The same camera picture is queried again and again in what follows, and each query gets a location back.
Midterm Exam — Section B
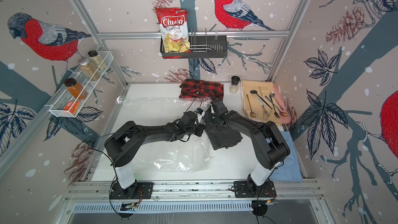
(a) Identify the dark grey striped shirt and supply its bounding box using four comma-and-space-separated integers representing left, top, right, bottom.
205, 119, 243, 150

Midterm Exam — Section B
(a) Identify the clear plastic vacuum bag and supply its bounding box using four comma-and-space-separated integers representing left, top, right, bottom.
114, 97, 210, 173

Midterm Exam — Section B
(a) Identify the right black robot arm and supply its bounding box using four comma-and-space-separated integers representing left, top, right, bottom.
205, 99, 290, 187

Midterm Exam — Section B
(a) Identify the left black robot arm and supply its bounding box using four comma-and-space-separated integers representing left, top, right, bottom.
104, 108, 205, 190

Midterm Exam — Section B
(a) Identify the folded blue cloth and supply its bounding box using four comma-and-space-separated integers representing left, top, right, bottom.
271, 131, 302, 183

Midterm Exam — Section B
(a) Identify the Chuba cassava chips bag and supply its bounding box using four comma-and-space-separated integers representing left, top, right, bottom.
155, 8, 191, 54

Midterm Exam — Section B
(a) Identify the glass shaker black lid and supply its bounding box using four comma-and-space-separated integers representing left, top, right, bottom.
229, 76, 240, 94

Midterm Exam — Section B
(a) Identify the gold spoon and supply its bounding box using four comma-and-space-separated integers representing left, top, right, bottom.
246, 94, 257, 118

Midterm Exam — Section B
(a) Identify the red black plaid cloth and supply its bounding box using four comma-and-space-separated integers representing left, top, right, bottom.
179, 79, 224, 100

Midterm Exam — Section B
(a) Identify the black ladle spoon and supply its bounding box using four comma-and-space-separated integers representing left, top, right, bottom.
250, 90, 272, 109

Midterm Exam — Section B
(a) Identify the beige cloth napkin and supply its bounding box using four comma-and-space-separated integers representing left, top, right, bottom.
241, 80, 291, 125

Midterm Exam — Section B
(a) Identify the iridescent spoon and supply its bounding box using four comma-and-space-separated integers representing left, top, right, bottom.
269, 92, 289, 117

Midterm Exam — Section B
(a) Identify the small orange box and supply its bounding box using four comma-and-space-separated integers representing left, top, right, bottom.
63, 101, 80, 114

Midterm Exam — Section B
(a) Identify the spice jar black lid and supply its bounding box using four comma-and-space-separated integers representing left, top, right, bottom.
88, 50, 107, 71

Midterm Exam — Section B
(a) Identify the spice jar silver lid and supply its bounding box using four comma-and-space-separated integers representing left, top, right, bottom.
78, 58, 100, 81

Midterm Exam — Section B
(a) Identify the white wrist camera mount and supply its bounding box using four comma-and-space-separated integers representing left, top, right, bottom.
195, 108, 205, 123

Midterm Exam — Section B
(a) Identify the white handled fork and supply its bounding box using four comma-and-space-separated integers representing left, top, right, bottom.
256, 96, 269, 119

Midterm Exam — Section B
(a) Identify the black wire wall basket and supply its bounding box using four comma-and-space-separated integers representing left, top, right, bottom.
160, 30, 228, 59

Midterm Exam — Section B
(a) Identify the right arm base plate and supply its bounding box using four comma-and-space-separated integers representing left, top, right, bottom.
230, 180, 277, 198

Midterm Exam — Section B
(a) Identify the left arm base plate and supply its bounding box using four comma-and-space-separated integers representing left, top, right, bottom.
109, 181, 154, 200

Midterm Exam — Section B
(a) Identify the clear acrylic wall shelf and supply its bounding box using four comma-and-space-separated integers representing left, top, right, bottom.
49, 51, 114, 118

